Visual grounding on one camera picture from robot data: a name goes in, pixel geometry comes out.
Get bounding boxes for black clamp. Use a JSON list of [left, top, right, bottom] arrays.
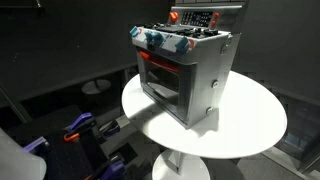
[[97, 119, 122, 138]]

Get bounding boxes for oven door with orange handle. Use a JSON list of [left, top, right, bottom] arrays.
[[137, 49, 198, 125]]

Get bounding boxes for wide blue stove knob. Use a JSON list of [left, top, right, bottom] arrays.
[[144, 30, 166, 48]]

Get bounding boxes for purple clamp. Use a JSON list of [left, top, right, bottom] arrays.
[[22, 136, 50, 155], [67, 112, 96, 133], [99, 159, 127, 180]]

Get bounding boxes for black mounting platform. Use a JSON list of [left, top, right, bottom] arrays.
[[6, 104, 113, 180]]

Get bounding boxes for grey toy stove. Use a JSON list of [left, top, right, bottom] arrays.
[[129, 4, 243, 130]]

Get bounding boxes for large blue stove knob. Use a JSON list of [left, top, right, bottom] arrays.
[[174, 36, 191, 55]]

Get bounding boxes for black keypad display panel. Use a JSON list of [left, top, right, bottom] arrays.
[[181, 10, 214, 28]]

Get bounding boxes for white table pedestal base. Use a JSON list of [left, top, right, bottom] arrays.
[[151, 148, 211, 180]]

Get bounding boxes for black burner grate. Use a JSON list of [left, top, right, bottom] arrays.
[[191, 27, 220, 38], [143, 21, 168, 31]]

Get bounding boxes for small blue stove knob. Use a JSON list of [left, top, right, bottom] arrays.
[[129, 25, 141, 38]]

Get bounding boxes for orange round panel knob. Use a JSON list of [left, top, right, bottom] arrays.
[[168, 11, 180, 24]]

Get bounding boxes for orange clamp handle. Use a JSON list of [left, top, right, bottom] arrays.
[[63, 132, 81, 144]]

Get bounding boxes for black ribbed griddle plate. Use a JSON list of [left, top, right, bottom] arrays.
[[156, 25, 193, 35]]

